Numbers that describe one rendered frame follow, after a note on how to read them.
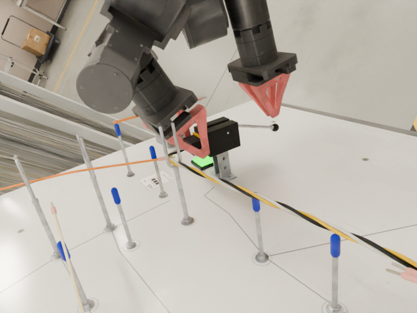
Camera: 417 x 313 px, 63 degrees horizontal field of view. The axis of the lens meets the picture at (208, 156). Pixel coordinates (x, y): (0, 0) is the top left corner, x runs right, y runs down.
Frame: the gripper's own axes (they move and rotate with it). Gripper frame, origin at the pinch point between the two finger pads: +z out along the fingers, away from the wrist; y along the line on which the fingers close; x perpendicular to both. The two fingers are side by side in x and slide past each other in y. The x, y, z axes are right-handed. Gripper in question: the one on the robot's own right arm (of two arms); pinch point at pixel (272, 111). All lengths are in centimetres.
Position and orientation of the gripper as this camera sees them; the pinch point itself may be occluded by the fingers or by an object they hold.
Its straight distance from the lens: 59.2
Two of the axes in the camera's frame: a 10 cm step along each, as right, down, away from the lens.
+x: 8.2, -4.9, 3.0
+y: 4.9, 3.2, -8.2
